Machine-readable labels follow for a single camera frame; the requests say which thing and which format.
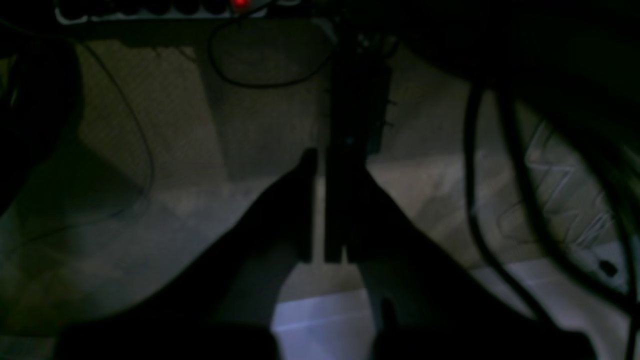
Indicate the black power strip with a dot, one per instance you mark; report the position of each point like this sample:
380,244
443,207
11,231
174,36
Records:
74,12

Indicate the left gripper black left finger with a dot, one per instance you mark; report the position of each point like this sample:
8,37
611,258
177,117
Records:
221,306

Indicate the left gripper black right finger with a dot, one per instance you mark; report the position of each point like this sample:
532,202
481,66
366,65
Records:
425,305

